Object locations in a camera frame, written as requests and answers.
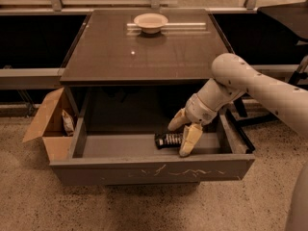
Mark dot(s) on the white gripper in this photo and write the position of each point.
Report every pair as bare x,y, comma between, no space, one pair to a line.
200,112

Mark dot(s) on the black rxbar chocolate wrapper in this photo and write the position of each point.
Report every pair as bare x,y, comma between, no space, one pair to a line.
168,140

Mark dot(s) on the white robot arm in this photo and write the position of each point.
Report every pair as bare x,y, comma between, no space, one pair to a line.
232,77

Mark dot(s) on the grey open top drawer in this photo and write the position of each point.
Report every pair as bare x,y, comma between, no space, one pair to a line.
134,159

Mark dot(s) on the grey cabinet counter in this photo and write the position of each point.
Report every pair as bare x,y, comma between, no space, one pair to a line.
135,82

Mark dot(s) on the white bowl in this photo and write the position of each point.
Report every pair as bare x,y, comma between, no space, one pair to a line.
151,23

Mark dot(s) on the crumpled packet in box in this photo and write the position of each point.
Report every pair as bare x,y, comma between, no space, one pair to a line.
68,123

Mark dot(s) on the brown cardboard box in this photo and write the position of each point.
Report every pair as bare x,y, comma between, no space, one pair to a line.
48,124

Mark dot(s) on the grey railing beam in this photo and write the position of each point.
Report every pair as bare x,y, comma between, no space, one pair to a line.
30,78

